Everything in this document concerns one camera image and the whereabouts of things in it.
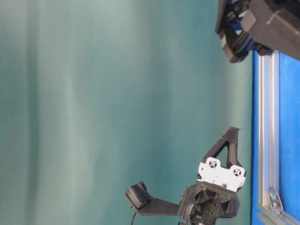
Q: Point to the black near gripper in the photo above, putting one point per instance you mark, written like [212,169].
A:
[263,26]

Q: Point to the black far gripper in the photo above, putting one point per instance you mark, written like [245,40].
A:
[214,195]

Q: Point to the blue backdrop panel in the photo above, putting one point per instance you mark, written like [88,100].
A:
[289,181]

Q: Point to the silver aluminium frame rail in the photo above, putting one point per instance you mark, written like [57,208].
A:
[269,200]

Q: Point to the black far wrist camera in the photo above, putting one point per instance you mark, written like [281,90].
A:
[146,205]

